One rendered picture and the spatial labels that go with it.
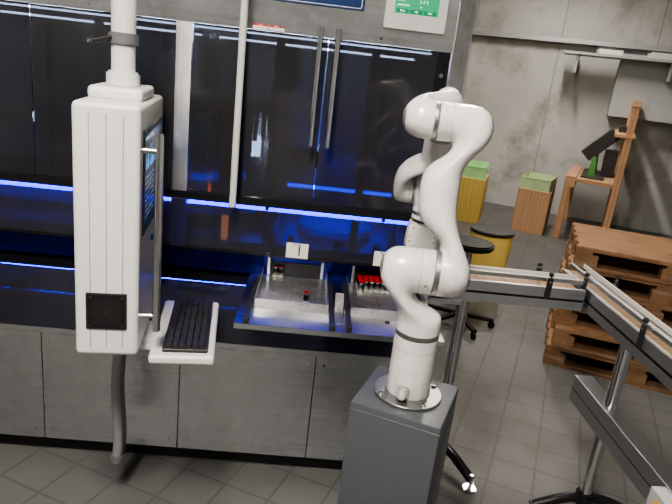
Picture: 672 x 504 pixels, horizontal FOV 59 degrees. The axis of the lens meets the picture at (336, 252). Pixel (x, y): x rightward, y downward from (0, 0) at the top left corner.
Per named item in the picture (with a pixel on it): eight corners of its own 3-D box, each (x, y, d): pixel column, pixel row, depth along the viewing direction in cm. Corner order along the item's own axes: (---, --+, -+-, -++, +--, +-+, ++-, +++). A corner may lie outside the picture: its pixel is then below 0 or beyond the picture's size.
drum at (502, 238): (498, 305, 487) (512, 238, 470) (454, 295, 500) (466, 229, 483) (504, 292, 520) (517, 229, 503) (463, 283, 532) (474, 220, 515)
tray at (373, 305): (345, 282, 242) (346, 274, 241) (408, 288, 244) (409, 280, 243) (350, 316, 210) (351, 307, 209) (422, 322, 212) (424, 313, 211)
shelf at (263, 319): (249, 278, 241) (250, 273, 240) (420, 294, 245) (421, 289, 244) (233, 328, 195) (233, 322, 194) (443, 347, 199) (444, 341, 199)
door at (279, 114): (187, 189, 223) (194, 22, 206) (311, 202, 226) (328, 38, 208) (187, 190, 222) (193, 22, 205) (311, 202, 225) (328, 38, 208)
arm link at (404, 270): (440, 346, 156) (455, 260, 149) (370, 335, 157) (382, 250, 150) (437, 327, 167) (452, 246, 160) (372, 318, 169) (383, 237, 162)
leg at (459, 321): (424, 441, 282) (452, 290, 259) (443, 442, 282) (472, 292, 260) (428, 452, 273) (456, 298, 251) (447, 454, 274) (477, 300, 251)
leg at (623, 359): (567, 496, 255) (612, 333, 232) (588, 498, 255) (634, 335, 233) (576, 511, 246) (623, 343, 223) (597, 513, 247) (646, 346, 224)
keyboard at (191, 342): (174, 302, 223) (175, 296, 222) (212, 304, 226) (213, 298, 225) (161, 352, 186) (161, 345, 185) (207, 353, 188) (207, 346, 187)
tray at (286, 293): (262, 274, 241) (263, 266, 239) (326, 280, 242) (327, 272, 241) (253, 307, 208) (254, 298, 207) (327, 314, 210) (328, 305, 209)
